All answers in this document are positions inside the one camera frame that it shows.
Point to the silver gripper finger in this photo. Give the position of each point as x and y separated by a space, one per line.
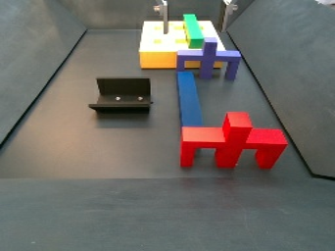
162 10
230 7

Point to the black angle bracket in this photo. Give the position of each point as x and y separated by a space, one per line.
123 95

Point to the red block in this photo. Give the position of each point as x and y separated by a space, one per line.
235 136

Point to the blue block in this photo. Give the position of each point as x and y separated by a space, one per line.
188 100

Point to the green block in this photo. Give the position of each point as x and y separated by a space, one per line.
192 30

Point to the yellow peg board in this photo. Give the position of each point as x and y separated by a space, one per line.
159 47

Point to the purple block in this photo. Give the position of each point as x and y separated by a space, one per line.
207 56

